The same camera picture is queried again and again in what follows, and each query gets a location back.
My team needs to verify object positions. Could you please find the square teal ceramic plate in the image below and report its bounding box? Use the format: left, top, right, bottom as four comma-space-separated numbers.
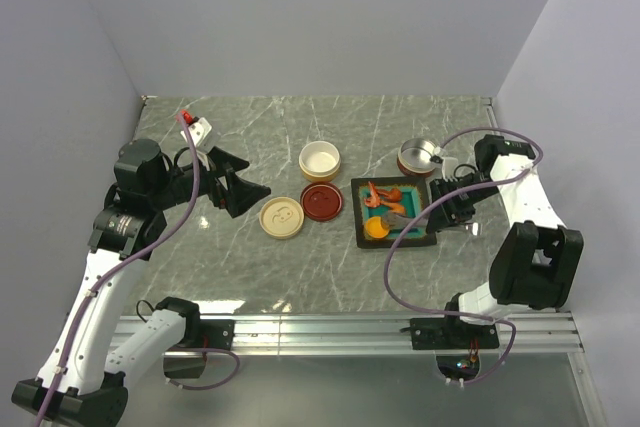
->
351, 177, 430, 249

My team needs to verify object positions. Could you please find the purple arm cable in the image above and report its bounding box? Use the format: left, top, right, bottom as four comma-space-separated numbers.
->
29, 111, 241, 427
383, 127, 544, 391

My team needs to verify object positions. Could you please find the orange chicken drumstick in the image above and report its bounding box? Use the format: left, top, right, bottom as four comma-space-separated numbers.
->
381, 200, 407, 216

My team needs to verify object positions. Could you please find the dark red steel-lined container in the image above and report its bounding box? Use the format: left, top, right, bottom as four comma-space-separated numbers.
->
396, 138, 436, 177

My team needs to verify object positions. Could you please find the red toy shrimp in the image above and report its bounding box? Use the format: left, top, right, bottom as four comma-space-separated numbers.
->
364, 181, 381, 209

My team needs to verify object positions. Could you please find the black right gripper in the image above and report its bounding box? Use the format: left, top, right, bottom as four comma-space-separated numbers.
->
426, 172, 500, 234

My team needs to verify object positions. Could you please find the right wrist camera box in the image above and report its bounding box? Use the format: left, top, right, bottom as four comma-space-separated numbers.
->
430, 146, 459, 179

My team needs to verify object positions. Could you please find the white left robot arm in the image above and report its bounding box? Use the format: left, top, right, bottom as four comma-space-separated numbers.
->
11, 139, 271, 426

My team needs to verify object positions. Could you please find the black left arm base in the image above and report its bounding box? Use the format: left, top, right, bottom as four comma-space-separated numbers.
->
154, 297, 235, 351

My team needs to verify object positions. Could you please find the aluminium mounting rail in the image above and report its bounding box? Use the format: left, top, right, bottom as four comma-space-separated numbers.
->
201, 311, 584, 356

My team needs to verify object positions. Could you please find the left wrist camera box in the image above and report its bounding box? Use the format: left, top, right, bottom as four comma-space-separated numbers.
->
181, 117, 220, 168

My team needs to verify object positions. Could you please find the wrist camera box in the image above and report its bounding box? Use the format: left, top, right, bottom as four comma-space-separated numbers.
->
430, 146, 459, 179
181, 117, 220, 168

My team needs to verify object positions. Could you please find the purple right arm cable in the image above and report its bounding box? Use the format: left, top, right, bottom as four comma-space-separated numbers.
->
383, 127, 544, 391

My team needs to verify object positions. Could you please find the cream round container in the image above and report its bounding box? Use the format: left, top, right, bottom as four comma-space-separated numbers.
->
299, 140, 341, 182

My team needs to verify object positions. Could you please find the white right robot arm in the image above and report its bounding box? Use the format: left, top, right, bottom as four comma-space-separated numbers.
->
426, 134, 584, 347

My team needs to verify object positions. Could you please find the dark red round lid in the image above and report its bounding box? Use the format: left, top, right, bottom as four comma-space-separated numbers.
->
300, 182, 344, 222

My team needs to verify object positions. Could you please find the orange egg tart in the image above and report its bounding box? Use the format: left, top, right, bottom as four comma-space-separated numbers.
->
364, 216, 390, 240

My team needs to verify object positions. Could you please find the cream round lid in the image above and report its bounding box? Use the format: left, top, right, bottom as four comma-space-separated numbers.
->
259, 197, 305, 240

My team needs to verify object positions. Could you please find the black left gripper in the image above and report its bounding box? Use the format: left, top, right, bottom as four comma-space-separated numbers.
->
150, 144, 271, 216

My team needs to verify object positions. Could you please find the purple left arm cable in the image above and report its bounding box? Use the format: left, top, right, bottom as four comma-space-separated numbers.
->
29, 111, 241, 427

